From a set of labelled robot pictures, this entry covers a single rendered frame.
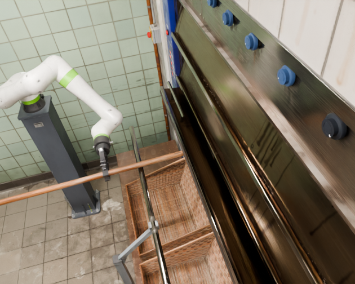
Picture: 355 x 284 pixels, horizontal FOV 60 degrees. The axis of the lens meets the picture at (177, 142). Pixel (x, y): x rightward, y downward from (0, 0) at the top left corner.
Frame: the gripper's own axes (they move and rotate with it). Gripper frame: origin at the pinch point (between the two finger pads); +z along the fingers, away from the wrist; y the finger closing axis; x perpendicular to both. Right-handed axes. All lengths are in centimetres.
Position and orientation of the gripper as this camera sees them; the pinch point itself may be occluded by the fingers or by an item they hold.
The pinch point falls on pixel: (106, 173)
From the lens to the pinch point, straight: 168.8
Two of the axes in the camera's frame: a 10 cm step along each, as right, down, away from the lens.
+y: 0.9, 7.1, 7.0
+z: 2.6, 6.6, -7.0
